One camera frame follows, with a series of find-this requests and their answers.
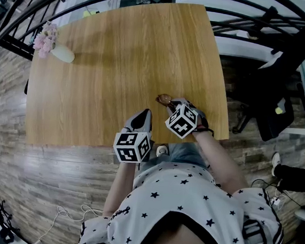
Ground white vase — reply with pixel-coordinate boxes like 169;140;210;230
50;43;76;64

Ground red and black bracelet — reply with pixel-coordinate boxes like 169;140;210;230
193;124;215;137

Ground person's left forearm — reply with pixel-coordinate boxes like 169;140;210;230
102;160;141;221

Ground grey denim trousers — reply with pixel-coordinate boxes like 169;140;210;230
164;140;210;169

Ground black metal railing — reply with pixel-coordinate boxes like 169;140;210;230
0;0;305;88

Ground dark-framed eyeglasses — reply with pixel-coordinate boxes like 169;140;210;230
154;92;179;113

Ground black cable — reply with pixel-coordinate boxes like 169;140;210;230
248;178;305;212

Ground wooden table with white legs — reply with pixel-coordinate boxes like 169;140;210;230
21;0;242;163

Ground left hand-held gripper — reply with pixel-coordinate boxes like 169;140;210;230
111;105;156;167

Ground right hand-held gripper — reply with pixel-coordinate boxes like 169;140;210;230
163;96;212;142

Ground white cable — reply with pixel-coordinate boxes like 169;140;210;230
32;200;105;244

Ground white star-print shirt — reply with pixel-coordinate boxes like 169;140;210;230
75;152;291;244

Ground person's right forearm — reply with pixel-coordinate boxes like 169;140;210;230
188;128;254;197

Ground black office chair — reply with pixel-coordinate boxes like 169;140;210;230
230;20;305;146

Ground yellow-green object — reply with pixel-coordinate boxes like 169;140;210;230
82;7;99;20

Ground person's white shoe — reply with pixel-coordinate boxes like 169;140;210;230
155;144;169;158

